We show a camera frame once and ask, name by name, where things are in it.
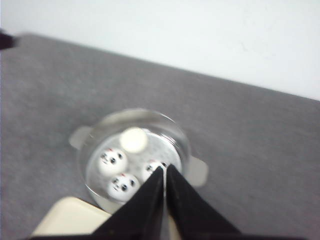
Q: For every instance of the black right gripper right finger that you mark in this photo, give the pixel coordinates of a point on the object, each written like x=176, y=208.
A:
x=194, y=217

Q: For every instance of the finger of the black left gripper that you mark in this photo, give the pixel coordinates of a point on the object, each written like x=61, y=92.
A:
x=8, y=41

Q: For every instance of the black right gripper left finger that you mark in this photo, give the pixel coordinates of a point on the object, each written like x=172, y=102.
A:
x=141, y=217

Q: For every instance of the panda bun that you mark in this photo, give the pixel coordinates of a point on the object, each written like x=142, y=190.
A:
x=150, y=166
x=122, y=187
x=112, y=161

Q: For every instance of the stainless steel steamer pot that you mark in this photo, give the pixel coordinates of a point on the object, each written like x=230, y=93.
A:
x=167, y=142

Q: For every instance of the beige plastic tray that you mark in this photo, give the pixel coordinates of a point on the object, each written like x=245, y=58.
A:
x=70, y=216

